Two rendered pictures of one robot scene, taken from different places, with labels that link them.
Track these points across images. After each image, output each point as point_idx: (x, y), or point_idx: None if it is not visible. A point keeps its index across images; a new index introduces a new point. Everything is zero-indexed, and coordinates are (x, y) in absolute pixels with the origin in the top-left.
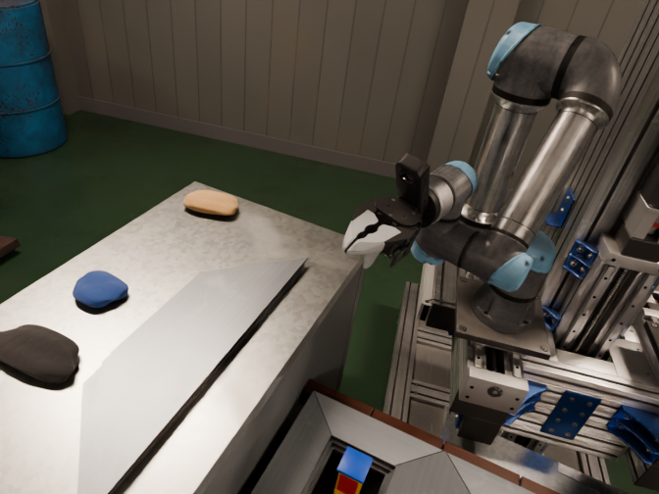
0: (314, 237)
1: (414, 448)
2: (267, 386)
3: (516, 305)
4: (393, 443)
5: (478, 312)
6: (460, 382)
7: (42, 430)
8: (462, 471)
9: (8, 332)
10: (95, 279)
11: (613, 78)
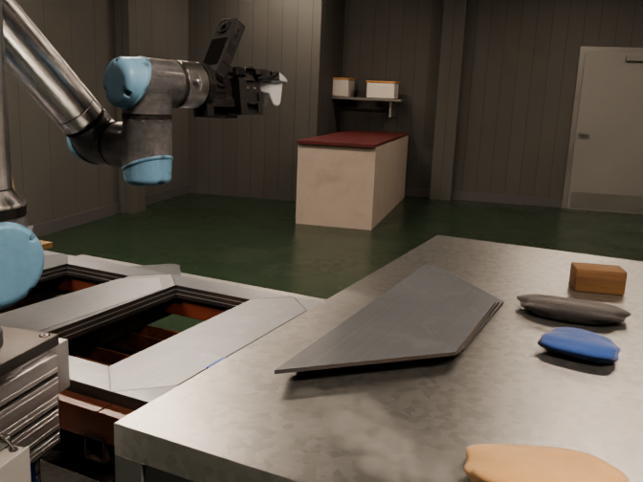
0: (250, 432)
1: (147, 393)
2: (327, 299)
3: None
4: None
5: (2, 335)
6: (55, 387)
7: (505, 290)
8: (103, 380)
9: (613, 310)
10: (590, 339)
11: None
